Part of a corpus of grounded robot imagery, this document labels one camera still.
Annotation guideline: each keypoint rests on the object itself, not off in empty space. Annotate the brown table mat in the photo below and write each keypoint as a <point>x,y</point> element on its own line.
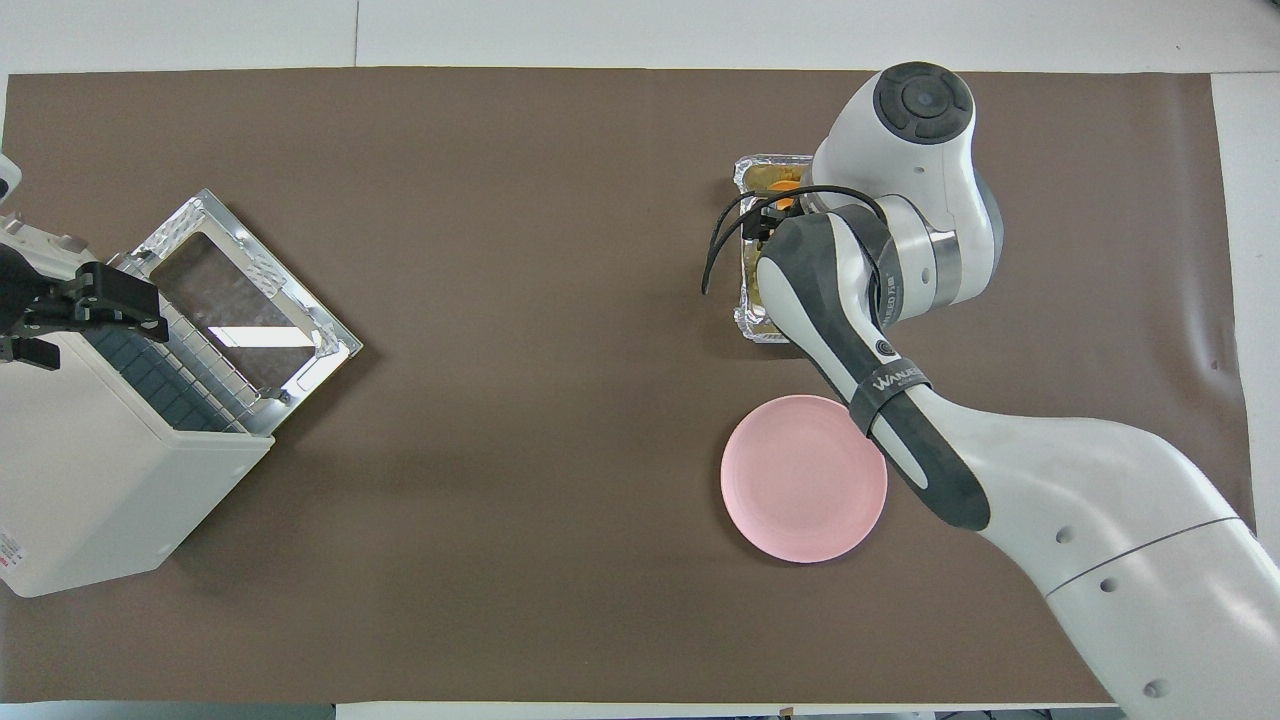
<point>520,450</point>

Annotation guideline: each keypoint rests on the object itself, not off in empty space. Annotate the pink round plate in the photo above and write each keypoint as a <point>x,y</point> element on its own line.
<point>790,490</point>

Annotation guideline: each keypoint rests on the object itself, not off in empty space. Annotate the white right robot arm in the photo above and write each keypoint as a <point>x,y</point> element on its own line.
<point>1100,500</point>

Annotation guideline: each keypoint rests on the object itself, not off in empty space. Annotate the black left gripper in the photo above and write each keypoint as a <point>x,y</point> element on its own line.
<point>20,290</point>

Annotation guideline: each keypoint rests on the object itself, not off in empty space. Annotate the metal oven rack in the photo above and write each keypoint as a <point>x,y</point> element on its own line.
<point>200,365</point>

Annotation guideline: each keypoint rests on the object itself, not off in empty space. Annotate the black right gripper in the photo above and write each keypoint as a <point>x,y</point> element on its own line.
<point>765,225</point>

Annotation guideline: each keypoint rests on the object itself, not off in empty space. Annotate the glass oven door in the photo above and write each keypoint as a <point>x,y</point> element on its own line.
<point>300,300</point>

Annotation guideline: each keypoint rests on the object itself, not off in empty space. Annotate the aluminium foil tray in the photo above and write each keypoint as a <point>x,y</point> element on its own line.
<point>748,315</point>

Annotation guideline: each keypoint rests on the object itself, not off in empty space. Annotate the cream toaster oven body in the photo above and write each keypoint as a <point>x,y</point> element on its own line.
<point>90,480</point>

